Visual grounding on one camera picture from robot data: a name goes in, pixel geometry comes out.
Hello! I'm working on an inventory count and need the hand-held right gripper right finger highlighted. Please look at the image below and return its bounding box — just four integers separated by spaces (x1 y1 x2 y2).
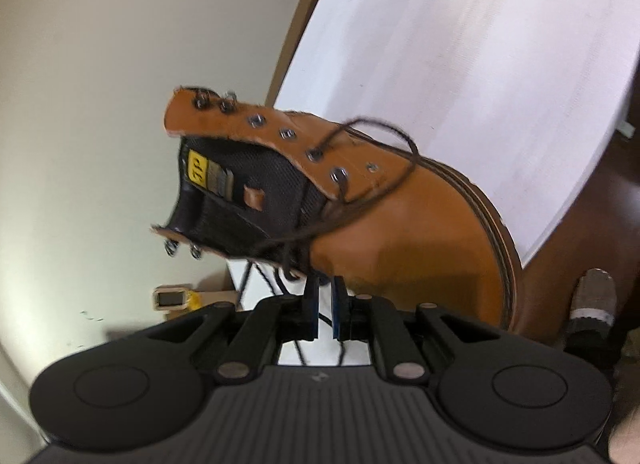
332 277 501 384

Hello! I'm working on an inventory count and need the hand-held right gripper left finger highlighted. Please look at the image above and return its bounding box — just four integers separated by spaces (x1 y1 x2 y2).
146 277 321 384

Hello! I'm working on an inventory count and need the dark brown shoelace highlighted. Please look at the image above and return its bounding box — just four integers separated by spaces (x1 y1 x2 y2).
239 116 420 367

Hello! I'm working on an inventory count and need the tan leather boot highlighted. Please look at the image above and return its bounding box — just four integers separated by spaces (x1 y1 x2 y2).
150 86 526 335

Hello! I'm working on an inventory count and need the beige framed small screen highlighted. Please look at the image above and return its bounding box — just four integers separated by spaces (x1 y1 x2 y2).
151 285 193 314

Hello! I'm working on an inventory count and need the person's foot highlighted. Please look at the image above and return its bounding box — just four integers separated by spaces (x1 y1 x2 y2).
567 268 617 350

